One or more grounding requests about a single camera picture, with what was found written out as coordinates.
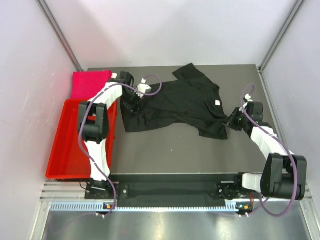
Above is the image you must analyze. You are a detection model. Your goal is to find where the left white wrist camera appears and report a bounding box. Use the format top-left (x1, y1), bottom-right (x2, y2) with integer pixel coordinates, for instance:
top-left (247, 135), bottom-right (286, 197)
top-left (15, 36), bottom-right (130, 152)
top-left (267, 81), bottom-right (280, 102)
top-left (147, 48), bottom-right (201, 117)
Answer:
top-left (137, 78), bottom-right (152, 95)

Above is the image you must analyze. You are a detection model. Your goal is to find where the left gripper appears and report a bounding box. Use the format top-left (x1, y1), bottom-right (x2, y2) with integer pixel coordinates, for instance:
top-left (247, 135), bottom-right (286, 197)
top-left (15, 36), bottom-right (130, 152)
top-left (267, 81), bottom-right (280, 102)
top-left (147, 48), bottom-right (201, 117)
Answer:
top-left (119, 89), bottom-right (143, 114)

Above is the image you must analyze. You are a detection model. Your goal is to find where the red plastic bin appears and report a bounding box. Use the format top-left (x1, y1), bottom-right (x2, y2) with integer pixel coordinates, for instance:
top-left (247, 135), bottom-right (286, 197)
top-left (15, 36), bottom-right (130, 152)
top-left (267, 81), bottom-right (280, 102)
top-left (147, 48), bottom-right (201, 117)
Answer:
top-left (45, 98), bottom-right (118, 180)

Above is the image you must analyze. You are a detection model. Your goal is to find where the folded pink t-shirt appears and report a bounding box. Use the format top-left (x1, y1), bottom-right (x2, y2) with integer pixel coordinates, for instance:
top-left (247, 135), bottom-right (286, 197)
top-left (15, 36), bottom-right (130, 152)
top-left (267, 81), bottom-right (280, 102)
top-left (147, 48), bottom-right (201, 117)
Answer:
top-left (70, 70), bottom-right (112, 100)

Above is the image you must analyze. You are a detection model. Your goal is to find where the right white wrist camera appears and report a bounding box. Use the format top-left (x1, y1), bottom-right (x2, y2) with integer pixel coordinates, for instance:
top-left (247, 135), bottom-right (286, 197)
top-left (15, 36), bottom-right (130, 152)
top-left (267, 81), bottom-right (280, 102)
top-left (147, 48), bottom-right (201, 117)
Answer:
top-left (243, 93), bottom-right (253, 103)

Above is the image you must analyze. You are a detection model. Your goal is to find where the right corner aluminium post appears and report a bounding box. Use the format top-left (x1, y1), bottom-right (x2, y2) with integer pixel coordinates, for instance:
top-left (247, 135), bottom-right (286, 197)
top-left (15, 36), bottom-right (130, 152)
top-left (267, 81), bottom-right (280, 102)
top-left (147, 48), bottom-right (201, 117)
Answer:
top-left (258, 0), bottom-right (307, 73)

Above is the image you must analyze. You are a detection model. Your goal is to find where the grey slotted cable duct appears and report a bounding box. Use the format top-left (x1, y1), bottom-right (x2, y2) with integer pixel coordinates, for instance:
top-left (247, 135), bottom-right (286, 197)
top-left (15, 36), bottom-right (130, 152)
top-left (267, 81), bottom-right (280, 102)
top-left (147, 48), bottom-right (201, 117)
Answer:
top-left (50, 201), bottom-right (252, 213)

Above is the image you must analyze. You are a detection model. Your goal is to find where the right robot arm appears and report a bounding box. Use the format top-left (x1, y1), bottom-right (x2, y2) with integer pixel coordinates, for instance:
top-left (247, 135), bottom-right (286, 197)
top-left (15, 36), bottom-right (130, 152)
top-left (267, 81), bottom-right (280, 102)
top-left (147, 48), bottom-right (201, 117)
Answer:
top-left (225, 100), bottom-right (294, 200)

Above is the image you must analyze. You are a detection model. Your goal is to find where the black t-shirt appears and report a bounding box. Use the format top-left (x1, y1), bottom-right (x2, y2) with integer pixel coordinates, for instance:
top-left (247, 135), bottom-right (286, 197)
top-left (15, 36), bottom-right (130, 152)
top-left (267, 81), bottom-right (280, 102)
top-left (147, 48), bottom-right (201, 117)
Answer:
top-left (120, 63), bottom-right (228, 140)

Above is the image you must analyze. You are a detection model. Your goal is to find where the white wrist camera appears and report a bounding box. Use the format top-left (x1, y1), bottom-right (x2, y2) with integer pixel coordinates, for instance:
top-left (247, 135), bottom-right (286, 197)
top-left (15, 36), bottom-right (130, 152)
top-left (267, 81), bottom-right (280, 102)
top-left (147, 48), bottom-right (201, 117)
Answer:
top-left (137, 78), bottom-right (152, 95)
top-left (243, 93), bottom-right (253, 103)

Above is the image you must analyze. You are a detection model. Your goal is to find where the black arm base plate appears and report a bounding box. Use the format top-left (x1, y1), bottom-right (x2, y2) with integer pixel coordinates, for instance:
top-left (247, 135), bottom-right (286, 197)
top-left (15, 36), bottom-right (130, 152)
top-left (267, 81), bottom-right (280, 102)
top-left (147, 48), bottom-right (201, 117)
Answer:
top-left (84, 174), bottom-right (261, 208)

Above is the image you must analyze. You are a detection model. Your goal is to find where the corner aluminium post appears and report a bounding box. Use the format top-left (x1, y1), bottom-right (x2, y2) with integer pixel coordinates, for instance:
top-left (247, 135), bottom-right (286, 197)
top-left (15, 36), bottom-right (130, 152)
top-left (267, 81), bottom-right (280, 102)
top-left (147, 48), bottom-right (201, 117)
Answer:
top-left (35, 0), bottom-right (83, 72)
top-left (258, 0), bottom-right (307, 73)

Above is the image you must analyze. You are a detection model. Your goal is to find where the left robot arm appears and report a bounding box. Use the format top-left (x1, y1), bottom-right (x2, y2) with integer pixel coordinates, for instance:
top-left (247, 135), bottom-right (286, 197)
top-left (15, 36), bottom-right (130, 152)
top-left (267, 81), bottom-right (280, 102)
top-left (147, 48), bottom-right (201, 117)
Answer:
top-left (78, 72), bottom-right (152, 199)

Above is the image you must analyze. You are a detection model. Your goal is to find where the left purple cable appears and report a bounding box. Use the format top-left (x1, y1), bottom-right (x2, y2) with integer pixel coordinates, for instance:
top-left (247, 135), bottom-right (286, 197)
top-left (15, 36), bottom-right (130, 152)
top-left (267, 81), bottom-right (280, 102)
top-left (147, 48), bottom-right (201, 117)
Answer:
top-left (77, 74), bottom-right (164, 213)

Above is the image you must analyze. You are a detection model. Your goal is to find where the aluminium frame rail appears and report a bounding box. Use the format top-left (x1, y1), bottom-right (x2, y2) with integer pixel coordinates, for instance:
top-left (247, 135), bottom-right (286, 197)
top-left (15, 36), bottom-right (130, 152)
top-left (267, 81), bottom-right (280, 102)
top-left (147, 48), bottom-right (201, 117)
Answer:
top-left (40, 181), bottom-right (86, 202)

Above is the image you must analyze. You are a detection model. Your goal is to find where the left corner aluminium post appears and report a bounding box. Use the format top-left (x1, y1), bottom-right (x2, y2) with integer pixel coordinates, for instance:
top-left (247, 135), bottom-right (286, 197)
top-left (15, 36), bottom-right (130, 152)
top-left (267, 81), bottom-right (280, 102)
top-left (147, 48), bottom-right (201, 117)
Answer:
top-left (35, 0), bottom-right (83, 72)

